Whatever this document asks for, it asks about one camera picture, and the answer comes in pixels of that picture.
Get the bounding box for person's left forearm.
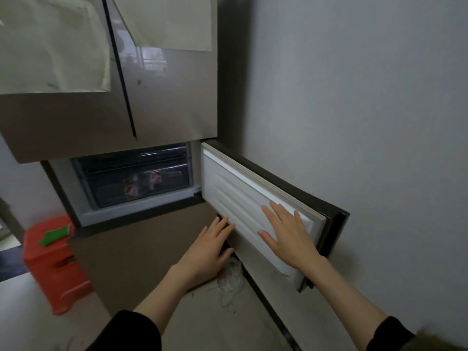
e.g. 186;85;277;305
132;265;192;327

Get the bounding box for large red white food packet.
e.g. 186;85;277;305
122;175;147;200

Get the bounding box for wide brown fridge door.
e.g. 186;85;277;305
0;0;138;164

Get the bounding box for white plastic bag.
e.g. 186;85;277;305
215;257;245;308

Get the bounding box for small pale paper sheet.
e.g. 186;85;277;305
111;0;213;52

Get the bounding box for large pale paper sheet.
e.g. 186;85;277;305
0;0;112;94

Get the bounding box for person's left hand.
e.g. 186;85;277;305
175;215;236;289

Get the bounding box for person's right forearm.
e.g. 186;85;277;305
303;256;389;342

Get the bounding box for green cloth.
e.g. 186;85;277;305
39;224;72;248

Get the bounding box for red plastic stool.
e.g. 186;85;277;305
23;214;94;316

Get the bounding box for narrow brown fridge door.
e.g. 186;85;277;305
103;0;219;146

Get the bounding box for clear freezer drawer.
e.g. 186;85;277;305
71;142;193;211

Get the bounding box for black left sleeve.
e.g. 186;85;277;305
85;310;162;351

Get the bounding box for black right sleeve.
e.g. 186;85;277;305
366;316;468;351

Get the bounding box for brown refrigerator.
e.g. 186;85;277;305
0;0;350;351

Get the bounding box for white-lined freezer door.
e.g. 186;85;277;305
200;139;350;293

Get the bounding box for person's right hand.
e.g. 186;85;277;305
258;201;330;269

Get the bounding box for black sleeve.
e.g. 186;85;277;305
85;310;162;351
366;316;468;351

